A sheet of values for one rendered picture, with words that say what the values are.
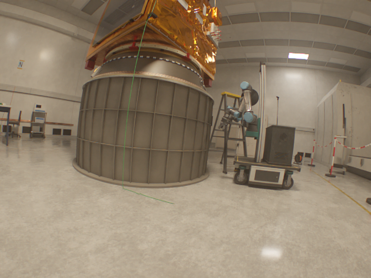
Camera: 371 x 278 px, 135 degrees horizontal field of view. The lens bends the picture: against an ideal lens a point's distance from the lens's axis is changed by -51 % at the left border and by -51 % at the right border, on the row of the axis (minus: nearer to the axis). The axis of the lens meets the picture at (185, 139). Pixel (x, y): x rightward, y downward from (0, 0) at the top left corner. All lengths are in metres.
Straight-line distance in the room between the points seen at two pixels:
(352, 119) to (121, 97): 6.77
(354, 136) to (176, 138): 6.20
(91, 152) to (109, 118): 0.47
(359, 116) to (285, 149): 5.14
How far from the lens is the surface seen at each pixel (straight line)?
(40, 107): 6.17
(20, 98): 6.68
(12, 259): 0.91
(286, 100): 9.52
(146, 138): 1.65
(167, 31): 2.16
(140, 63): 1.94
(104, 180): 1.76
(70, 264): 0.81
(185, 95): 1.84
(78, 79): 7.21
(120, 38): 2.26
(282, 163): 2.21
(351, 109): 6.80
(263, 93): 2.33
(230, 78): 10.25
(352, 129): 6.68
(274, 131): 2.16
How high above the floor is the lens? 0.58
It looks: 1 degrees down
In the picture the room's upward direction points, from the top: 6 degrees clockwise
